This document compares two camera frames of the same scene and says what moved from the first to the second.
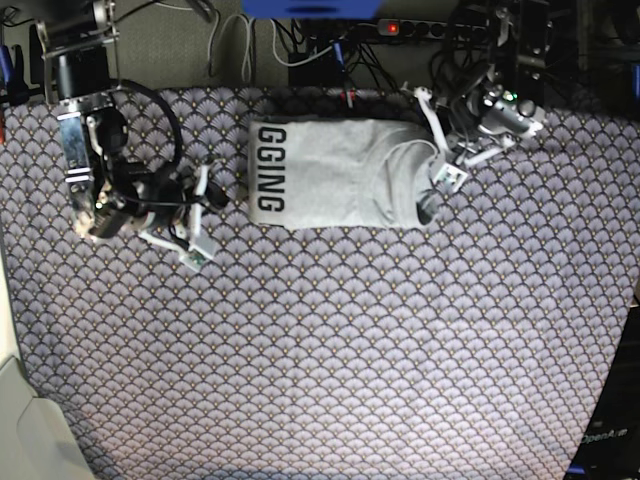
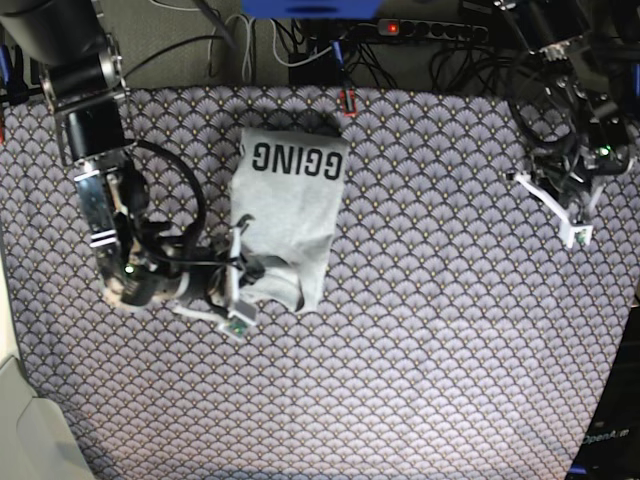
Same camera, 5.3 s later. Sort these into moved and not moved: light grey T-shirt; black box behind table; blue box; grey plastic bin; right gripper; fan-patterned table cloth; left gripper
Moved: light grey T-shirt; right gripper; left gripper
Not moved: blue box; fan-patterned table cloth; black box behind table; grey plastic bin
